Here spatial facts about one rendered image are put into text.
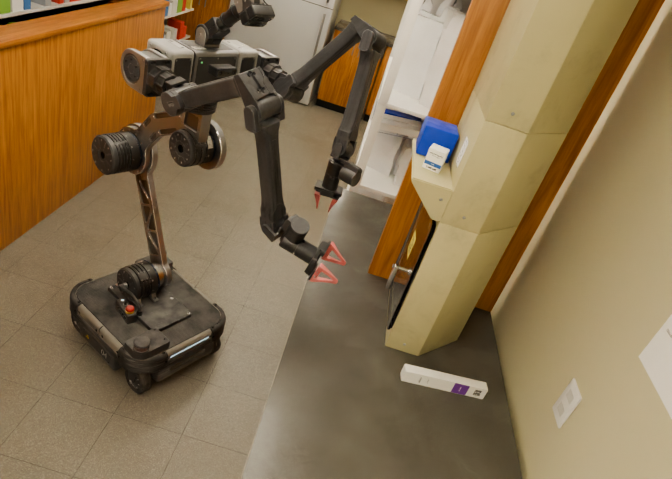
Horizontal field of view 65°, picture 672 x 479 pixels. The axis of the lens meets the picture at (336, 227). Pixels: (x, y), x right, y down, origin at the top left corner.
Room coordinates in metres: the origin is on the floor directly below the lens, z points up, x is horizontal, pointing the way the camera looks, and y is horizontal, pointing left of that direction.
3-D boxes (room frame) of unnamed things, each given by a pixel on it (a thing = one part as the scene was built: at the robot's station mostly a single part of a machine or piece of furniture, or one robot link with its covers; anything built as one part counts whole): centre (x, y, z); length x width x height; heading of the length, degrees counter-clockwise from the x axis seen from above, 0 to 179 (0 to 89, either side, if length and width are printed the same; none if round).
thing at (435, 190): (1.45, -0.20, 1.46); 0.32 x 0.11 x 0.10; 1
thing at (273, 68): (1.99, 0.41, 1.45); 0.09 x 0.08 x 0.12; 151
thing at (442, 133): (1.53, -0.20, 1.56); 0.10 x 0.10 x 0.09; 1
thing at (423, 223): (1.45, -0.25, 1.19); 0.30 x 0.01 x 0.40; 1
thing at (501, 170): (1.46, -0.39, 1.33); 0.32 x 0.25 x 0.77; 1
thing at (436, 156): (1.41, -0.20, 1.54); 0.05 x 0.05 x 0.06; 76
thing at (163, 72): (1.55, 0.65, 1.45); 0.09 x 0.08 x 0.12; 151
